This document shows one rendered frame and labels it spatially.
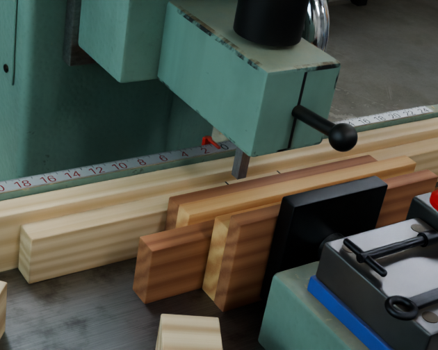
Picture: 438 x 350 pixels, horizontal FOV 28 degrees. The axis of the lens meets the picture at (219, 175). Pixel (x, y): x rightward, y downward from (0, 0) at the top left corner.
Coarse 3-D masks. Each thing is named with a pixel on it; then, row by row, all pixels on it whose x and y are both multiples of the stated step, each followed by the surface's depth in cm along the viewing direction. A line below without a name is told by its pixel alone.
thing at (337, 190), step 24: (312, 192) 61; (336, 192) 62; (360, 192) 63; (384, 192) 64; (288, 216) 60; (312, 216) 61; (336, 216) 63; (360, 216) 64; (288, 240) 61; (312, 240) 62; (288, 264) 62; (264, 288) 64
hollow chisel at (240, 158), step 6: (240, 150) 69; (240, 156) 69; (246, 156) 69; (234, 162) 70; (240, 162) 69; (246, 162) 70; (234, 168) 70; (240, 168) 70; (246, 168) 70; (234, 174) 70; (240, 174) 70; (246, 174) 70
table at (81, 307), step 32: (32, 288) 62; (64, 288) 63; (96, 288) 63; (128, 288) 64; (32, 320) 59; (64, 320) 60; (96, 320) 60; (128, 320) 61; (224, 320) 63; (256, 320) 63
